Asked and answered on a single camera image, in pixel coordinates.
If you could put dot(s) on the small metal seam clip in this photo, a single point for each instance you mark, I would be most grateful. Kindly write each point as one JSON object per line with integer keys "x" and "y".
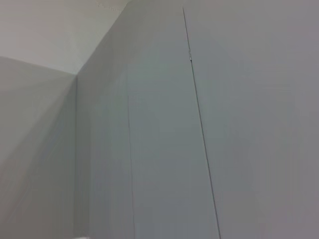
{"x": 190, "y": 56}

